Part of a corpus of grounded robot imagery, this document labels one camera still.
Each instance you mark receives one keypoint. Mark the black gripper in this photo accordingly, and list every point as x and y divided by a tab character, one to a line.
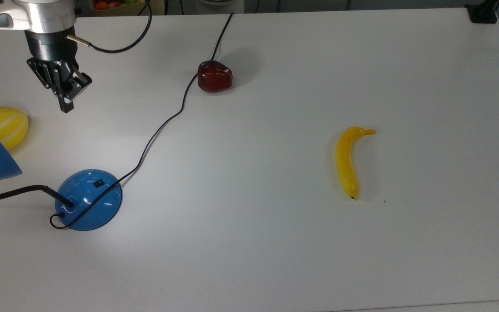
50	45

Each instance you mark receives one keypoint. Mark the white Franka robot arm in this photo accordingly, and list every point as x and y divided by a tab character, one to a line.
46	15

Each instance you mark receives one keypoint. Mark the blue gooseneck desk lamp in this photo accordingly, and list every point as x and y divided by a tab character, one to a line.
89	203

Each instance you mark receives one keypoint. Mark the yellow striped toy melon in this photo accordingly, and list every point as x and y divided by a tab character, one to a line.
7	125

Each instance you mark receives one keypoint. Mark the cardboard box of toy fruit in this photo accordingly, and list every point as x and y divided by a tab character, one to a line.
154	8

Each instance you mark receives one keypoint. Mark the dark red toy apple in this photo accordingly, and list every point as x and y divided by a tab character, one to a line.
215	77

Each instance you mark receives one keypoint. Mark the yellow toy banana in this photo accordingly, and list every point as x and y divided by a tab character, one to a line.
345	164

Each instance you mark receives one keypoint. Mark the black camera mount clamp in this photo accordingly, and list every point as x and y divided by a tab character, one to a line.
483	13

